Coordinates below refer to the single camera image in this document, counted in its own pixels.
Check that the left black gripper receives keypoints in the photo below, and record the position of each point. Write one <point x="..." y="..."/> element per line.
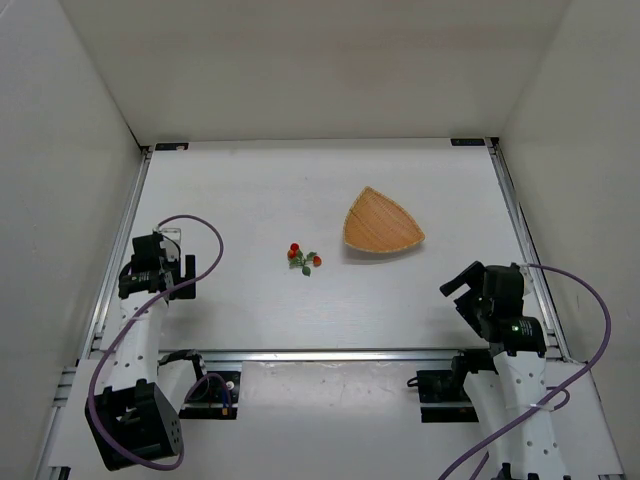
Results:
<point x="186" y="276"/>

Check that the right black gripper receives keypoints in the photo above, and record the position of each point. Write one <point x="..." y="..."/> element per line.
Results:
<point x="467" y="305"/>

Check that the fake red berries sprig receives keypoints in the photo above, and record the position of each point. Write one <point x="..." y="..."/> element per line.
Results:
<point x="304" y="262"/>

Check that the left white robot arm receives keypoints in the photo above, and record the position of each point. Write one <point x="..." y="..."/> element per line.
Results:
<point x="136" y="394"/>

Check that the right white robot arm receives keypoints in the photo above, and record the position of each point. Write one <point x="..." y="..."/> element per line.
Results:
<point x="506" y="382"/>

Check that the woven wicker fruit bowl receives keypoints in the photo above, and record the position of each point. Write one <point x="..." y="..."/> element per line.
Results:
<point x="376" y="224"/>

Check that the front aluminium frame rail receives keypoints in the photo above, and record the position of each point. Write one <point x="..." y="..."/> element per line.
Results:
<point x="335" y="355"/>

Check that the aluminium frame rail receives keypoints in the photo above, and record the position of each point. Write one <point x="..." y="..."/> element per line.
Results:
<point x="335" y="355"/>
<point x="97" y="248"/>
<point x="547" y="305"/>

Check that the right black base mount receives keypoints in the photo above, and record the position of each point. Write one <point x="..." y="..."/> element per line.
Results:
<point x="441" y="393"/>

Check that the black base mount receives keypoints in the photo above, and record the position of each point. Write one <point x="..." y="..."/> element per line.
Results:
<point x="441" y="393"/>
<point x="199" y="388"/>

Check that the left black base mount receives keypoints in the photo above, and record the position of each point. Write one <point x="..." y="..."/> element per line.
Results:
<point x="199" y="388"/>

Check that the left aluminium frame rail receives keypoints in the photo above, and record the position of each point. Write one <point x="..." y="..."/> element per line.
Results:
<point x="97" y="248"/>

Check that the left black corner bracket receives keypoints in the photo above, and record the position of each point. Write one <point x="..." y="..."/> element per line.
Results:
<point x="171" y="146"/>

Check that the black corner bracket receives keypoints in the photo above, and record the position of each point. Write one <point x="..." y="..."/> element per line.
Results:
<point x="467" y="142"/>
<point x="171" y="146"/>

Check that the right black corner bracket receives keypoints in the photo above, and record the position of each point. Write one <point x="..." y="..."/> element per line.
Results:
<point x="467" y="142"/>

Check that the right aluminium frame rail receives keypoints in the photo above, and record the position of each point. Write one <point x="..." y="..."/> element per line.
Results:
<point x="547" y="305"/>

